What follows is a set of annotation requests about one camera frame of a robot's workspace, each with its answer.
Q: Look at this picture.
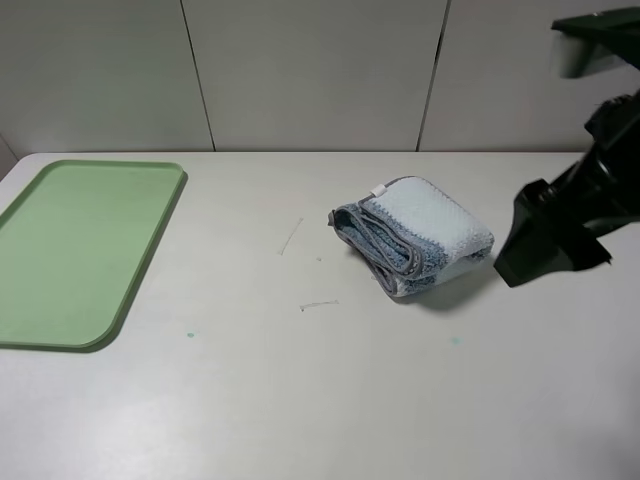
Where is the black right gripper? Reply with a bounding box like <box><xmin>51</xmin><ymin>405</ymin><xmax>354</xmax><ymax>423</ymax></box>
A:
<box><xmin>494</xmin><ymin>93</ymin><xmax>639</xmax><ymax>288</ymax></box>

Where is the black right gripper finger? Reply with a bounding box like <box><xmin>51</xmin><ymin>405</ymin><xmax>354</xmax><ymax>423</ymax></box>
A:
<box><xmin>551</xmin><ymin>8</ymin><xmax>639</xmax><ymax>79</ymax></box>

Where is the blue white striped towel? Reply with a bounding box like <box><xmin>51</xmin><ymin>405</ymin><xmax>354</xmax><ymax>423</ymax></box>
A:
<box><xmin>328</xmin><ymin>176</ymin><xmax>494</xmax><ymax>298</ymax></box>

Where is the green plastic tray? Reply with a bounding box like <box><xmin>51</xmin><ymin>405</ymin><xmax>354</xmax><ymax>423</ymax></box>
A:
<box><xmin>1</xmin><ymin>160</ymin><xmax>187</xmax><ymax>351</ymax></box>

